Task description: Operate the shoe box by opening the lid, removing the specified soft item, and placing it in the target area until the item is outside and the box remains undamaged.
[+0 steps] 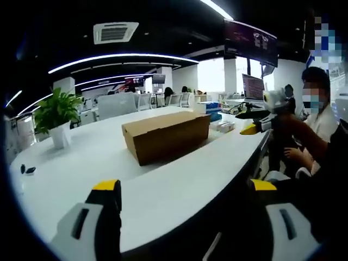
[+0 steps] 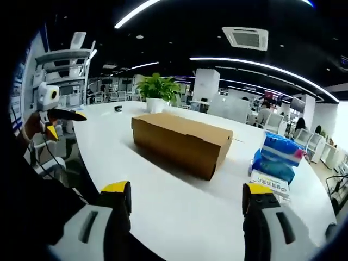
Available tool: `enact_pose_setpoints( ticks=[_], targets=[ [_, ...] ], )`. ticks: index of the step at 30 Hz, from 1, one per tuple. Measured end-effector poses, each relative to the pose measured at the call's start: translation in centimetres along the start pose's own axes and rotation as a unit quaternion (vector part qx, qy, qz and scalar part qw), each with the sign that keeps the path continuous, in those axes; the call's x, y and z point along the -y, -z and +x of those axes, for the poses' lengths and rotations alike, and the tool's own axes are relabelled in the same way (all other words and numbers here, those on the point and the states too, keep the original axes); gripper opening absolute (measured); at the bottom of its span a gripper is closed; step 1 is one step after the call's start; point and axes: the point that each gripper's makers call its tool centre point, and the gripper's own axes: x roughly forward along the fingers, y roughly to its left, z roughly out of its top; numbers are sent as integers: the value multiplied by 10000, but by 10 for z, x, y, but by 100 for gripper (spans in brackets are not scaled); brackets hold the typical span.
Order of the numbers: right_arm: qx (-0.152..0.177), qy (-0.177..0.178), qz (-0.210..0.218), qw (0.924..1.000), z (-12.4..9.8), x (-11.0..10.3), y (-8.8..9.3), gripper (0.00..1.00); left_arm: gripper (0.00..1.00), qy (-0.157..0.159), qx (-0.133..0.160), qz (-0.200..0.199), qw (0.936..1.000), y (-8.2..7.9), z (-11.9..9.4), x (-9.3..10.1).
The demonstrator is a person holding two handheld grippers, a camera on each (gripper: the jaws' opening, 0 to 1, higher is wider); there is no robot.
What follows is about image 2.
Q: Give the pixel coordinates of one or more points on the white paper slip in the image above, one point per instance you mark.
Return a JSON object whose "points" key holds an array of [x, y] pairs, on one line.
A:
{"points": [[269, 187]]}

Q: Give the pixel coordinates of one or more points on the ceiling light strip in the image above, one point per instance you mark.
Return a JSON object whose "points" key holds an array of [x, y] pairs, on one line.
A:
{"points": [[136, 12], [258, 65]]}

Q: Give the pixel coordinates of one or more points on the wall screen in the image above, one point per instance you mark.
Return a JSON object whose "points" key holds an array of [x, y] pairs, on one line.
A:
{"points": [[273, 96], [298, 104]]}

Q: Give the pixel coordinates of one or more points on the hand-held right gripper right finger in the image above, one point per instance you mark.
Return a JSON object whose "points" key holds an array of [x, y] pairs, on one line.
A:
{"points": [[258, 217]]}

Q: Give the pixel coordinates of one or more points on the grey storage shelf unit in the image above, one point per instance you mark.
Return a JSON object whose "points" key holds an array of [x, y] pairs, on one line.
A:
{"points": [[62, 54]]}

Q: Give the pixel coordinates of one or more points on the white office chair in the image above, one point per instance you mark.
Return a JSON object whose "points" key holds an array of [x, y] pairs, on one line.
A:
{"points": [[276, 122], [305, 137], [316, 144], [54, 164]]}

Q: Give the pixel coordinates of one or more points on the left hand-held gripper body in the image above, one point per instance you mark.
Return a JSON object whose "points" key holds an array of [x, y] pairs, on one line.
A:
{"points": [[47, 95]]}

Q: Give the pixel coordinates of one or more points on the light blue soft tissue pack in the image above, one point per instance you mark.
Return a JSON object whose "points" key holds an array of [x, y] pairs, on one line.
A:
{"points": [[272, 171]]}

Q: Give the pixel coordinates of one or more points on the brown cardboard shoe box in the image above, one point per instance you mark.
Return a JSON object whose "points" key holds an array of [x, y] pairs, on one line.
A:
{"points": [[179, 136]]}

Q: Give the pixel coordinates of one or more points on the ceiling air conditioner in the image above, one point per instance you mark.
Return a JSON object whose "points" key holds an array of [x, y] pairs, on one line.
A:
{"points": [[244, 38]]}

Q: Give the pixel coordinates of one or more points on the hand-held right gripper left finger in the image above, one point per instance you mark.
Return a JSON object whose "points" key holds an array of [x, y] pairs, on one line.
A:
{"points": [[114, 204]]}

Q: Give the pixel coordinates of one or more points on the green potted plant white pot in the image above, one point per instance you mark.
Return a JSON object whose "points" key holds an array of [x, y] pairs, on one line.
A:
{"points": [[159, 89]]}

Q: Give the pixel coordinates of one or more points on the person's left hand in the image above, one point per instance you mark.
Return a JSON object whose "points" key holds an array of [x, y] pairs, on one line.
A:
{"points": [[34, 125]]}

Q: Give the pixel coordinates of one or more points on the white frosted partition panel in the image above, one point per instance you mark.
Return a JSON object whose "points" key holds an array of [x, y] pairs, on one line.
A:
{"points": [[228, 107]]}

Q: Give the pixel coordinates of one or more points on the blue white wall poster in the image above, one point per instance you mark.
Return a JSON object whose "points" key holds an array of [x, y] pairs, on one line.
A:
{"points": [[17, 81]]}

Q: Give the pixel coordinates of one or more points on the blue soft tissue pack pink flower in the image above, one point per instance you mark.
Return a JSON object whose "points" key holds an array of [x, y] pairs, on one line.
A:
{"points": [[280, 148]]}

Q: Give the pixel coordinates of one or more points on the small black device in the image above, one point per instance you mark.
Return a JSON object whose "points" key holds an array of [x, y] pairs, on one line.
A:
{"points": [[118, 108]]}

